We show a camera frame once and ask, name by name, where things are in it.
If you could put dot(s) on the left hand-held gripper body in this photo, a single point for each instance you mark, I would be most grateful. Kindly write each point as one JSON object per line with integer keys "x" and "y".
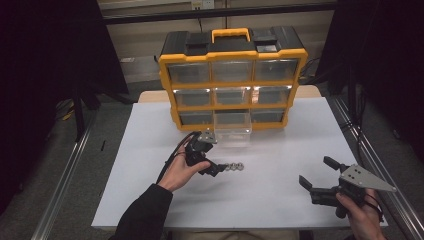
{"x": 198, "y": 150}

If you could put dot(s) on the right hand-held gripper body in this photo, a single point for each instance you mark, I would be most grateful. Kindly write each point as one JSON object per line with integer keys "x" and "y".
{"x": 356, "y": 185}

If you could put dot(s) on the clear plastic drawer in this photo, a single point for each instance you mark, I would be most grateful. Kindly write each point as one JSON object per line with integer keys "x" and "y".
{"x": 233, "y": 131}

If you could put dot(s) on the yellow black organizer cabinet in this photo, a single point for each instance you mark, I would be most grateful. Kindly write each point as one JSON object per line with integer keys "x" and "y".
{"x": 233, "y": 43}

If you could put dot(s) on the person's left hand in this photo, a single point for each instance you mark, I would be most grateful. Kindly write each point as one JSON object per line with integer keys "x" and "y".
{"x": 181, "y": 173}

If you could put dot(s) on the person's right hand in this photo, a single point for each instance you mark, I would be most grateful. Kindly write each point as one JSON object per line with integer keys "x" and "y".
{"x": 363, "y": 220}

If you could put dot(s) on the grid of clear drawers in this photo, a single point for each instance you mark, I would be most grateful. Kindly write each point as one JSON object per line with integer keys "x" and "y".
{"x": 193, "y": 73}

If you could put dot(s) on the small black floor object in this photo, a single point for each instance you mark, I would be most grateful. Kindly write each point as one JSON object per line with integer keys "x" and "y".
{"x": 103, "y": 145}

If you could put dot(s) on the black curtain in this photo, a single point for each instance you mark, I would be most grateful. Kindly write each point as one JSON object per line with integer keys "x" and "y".
{"x": 383, "y": 66}
{"x": 40, "y": 66}

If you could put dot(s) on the black metal stand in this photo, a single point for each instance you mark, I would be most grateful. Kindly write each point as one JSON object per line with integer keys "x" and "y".
{"x": 79, "y": 116}

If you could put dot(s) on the black horizontal bar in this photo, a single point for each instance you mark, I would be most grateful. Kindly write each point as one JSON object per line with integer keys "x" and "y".
{"x": 216, "y": 13}

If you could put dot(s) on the aluminium floor rail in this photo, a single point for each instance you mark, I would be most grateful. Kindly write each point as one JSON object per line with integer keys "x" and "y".
{"x": 390, "y": 160}
{"x": 66, "y": 173}

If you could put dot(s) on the white wall socket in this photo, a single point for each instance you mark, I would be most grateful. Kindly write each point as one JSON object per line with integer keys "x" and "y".
{"x": 202, "y": 4}

